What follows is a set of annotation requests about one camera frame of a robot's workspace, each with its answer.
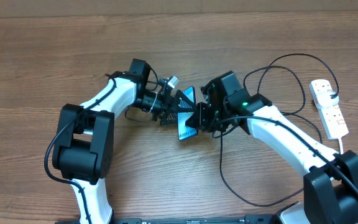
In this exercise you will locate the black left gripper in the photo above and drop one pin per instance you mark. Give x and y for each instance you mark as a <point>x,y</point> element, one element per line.
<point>167,109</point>

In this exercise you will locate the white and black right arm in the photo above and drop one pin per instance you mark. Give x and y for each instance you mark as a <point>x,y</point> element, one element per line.
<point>330,179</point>

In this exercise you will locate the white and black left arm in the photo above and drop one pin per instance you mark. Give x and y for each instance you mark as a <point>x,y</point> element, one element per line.
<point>80,154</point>

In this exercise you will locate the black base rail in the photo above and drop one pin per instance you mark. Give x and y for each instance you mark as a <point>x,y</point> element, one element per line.
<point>247,219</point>

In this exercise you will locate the white charger plug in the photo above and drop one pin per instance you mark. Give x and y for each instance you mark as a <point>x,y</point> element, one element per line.
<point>326,99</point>

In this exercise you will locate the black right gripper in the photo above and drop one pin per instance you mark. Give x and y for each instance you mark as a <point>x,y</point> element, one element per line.
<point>201,121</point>

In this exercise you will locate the white power strip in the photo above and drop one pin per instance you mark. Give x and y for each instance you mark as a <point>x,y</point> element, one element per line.
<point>331,118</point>

